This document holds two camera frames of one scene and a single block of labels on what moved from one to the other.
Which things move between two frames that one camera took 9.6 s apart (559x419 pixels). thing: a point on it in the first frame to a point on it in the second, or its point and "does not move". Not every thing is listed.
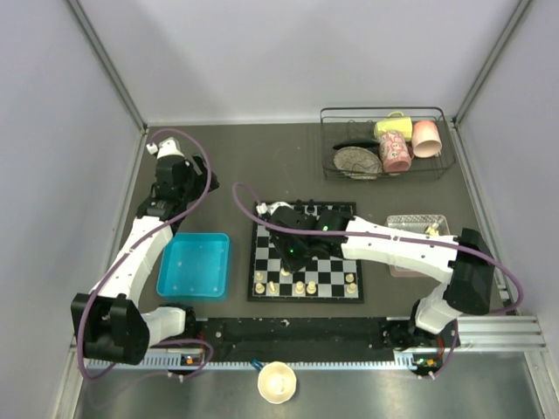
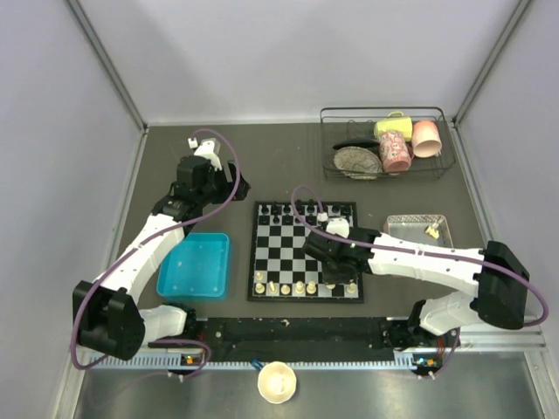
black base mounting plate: x=296 y=333 does not move
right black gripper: x=291 y=265 to x=330 y=278
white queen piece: x=311 y=288 does not move
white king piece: x=300 y=289 does not move
